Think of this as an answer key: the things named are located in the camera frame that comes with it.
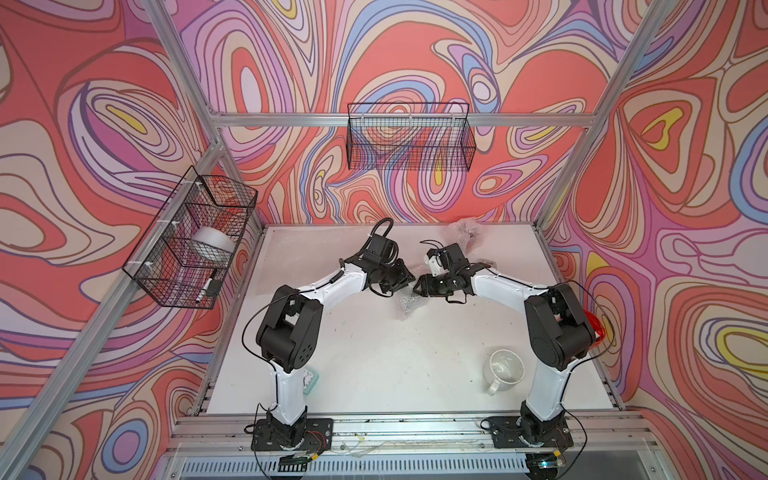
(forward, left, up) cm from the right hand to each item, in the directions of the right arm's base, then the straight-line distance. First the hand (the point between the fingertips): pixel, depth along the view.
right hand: (422, 295), depth 94 cm
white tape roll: (-3, +52, +30) cm, 61 cm away
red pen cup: (-17, -45, +8) cm, 48 cm away
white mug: (-23, -21, -4) cm, 31 cm away
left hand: (+1, +2, +7) cm, 7 cm away
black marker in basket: (-5, +55, +22) cm, 60 cm away
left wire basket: (-5, +57, +31) cm, 65 cm away
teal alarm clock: (-24, +33, -2) cm, 41 cm away
